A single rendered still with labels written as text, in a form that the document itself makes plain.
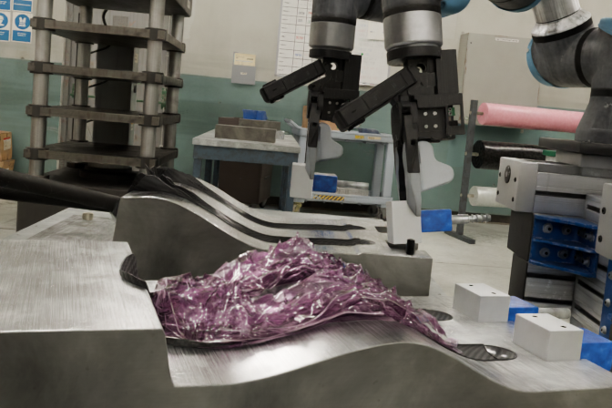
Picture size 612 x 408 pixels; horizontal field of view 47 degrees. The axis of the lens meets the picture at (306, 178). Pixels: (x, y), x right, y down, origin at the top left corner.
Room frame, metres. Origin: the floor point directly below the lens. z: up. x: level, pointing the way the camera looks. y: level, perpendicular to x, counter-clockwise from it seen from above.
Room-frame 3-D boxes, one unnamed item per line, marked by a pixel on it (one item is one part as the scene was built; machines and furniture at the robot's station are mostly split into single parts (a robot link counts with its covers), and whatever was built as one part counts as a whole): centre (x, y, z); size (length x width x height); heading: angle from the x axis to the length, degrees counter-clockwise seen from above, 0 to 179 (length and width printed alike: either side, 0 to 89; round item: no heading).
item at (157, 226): (0.95, 0.10, 0.87); 0.50 x 0.26 x 0.14; 92
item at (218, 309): (0.60, 0.00, 0.90); 0.26 x 0.18 x 0.08; 109
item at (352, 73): (1.18, -0.03, 1.09); 0.09 x 0.08 x 0.12; 92
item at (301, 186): (1.18, -0.04, 0.93); 0.13 x 0.05 x 0.05; 92
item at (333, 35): (1.18, -0.02, 1.17); 0.08 x 0.08 x 0.05
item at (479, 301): (0.74, -0.24, 0.86); 0.13 x 0.05 x 0.05; 109
